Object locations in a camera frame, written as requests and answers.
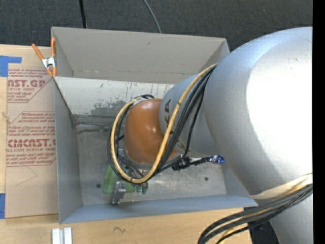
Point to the grey metal bin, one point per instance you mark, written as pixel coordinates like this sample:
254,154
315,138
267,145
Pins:
101,146

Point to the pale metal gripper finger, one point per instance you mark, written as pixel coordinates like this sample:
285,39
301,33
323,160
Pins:
118,190

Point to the brown cardboard board, red print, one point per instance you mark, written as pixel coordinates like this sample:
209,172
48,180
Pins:
30,126

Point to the light green sponge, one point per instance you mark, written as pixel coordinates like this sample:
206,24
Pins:
109,180

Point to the black cylinder on white bracket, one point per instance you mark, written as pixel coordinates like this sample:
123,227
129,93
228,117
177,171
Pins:
180,163

